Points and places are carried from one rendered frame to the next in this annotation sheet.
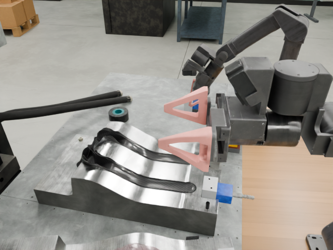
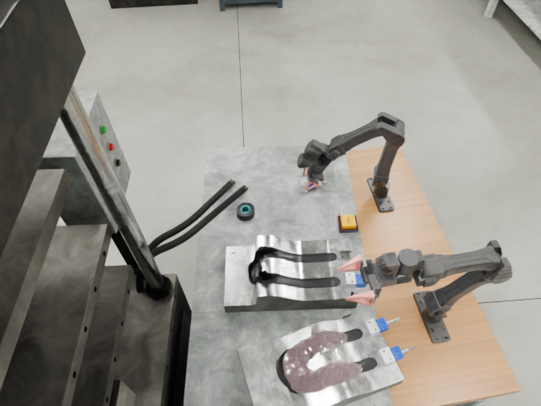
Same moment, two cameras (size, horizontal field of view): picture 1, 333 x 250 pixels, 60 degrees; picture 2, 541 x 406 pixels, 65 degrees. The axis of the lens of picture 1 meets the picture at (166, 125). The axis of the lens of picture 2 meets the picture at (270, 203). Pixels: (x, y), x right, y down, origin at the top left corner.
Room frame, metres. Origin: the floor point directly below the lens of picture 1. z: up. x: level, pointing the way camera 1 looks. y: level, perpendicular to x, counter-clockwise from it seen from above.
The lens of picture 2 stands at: (-0.14, 0.33, 2.34)
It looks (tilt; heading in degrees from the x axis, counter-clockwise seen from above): 52 degrees down; 348
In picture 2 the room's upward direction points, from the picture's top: 2 degrees counter-clockwise
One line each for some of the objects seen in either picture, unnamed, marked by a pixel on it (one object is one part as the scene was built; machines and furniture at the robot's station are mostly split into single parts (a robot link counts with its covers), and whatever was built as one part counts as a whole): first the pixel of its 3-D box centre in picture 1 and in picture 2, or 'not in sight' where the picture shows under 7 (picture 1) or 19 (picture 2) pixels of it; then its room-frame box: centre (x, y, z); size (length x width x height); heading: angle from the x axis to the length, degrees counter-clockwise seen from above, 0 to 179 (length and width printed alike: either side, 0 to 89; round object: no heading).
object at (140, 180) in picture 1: (137, 158); (293, 267); (0.61, 0.08, 0.92); 0.35 x 0.16 x 0.09; 78
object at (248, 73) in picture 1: (242, 96); (383, 268); (0.36, -0.11, 1.25); 0.07 x 0.06 x 0.11; 176
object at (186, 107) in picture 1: (199, 104); (313, 184); (1.06, -0.14, 0.83); 0.13 x 0.05 x 0.05; 82
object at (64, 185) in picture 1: (134, 168); (289, 271); (0.62, 0.09, 0.87); 0.50 x 0.26 x 0.14; 78
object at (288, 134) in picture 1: (278, 124); (400, 273); (0.36, -0.17, 1.21); 0.07 x 0.06 x 0.07; 86
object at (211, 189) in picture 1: (228, 193); (362, 280); (0.51, -0.16, 0.89); 0.13 x 0.05 x 0.05; 78
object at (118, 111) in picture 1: (118, 115); (245, 211); (0.99, 0.19, 0.82); 0.08 x 0.08 x 0.04
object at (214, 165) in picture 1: (213, 167); (345, 258); (0.62, -0.14, 0.87); 0.05 x 0.05 x 0.04; 78
